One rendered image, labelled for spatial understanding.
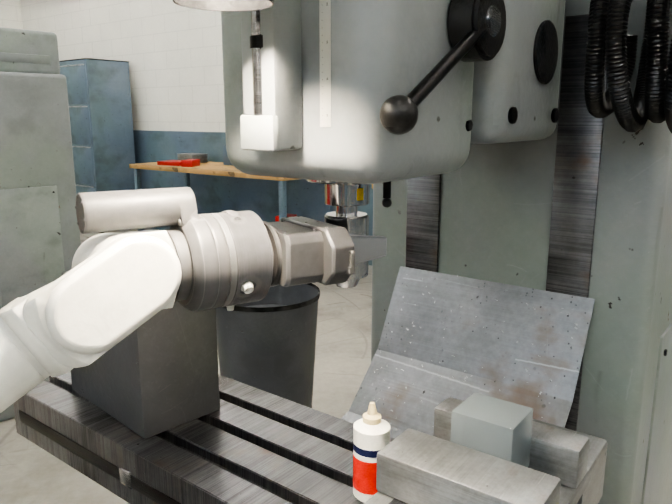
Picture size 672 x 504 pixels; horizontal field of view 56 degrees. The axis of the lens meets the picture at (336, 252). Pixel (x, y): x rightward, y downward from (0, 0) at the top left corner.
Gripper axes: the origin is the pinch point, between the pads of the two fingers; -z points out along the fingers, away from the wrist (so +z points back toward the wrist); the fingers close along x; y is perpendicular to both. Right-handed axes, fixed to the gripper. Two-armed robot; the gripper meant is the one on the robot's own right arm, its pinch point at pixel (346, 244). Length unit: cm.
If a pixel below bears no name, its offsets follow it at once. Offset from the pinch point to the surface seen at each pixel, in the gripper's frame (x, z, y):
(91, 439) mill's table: 28.6, 21.6, 29.3
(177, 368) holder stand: 22.8, 11.3, 19.4
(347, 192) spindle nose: -2.0, 1.3, -5.8
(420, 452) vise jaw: -14.6, 1.5, 16.7
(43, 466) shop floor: 200, 9, 123
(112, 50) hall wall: 780, -176, -97
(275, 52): -5.9, 11.3, -18.3
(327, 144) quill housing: -7.4, 7.1, -10.8
